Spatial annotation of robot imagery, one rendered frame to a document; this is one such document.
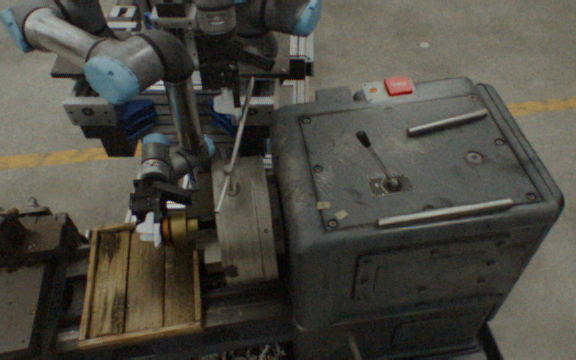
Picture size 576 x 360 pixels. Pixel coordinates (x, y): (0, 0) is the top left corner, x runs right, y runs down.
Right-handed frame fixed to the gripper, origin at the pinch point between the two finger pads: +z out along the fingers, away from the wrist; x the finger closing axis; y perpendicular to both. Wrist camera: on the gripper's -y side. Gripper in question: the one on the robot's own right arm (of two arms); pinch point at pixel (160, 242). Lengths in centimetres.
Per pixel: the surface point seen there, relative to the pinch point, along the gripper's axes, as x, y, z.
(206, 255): 3.4, -11.5, 7.5
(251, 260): 5.0, -21.8, 11.2
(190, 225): 2.7, -7.8, -2.1
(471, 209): 20, -68, 15
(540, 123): -108, -193, -124
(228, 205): 14.7, -18.1, 2.2
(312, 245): 17.0, -34.7, 16.6
